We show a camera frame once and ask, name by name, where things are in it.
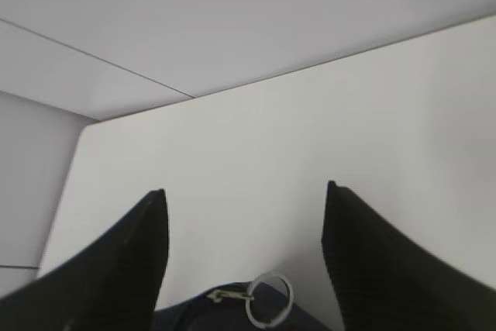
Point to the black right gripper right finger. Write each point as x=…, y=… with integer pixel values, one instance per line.
x=385, y=281

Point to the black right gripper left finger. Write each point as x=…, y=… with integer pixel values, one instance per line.
x=113, y=284

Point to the dark blue fabric lunch bag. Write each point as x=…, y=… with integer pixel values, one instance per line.
x=265, y=303

